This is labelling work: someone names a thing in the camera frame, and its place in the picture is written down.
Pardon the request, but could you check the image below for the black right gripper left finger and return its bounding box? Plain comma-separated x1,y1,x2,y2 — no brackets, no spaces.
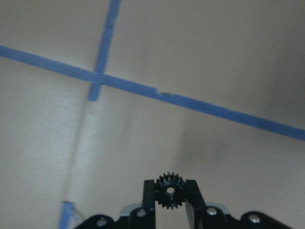
142,180,155,210

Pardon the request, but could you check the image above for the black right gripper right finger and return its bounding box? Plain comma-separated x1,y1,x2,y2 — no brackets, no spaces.
185,179,206,210

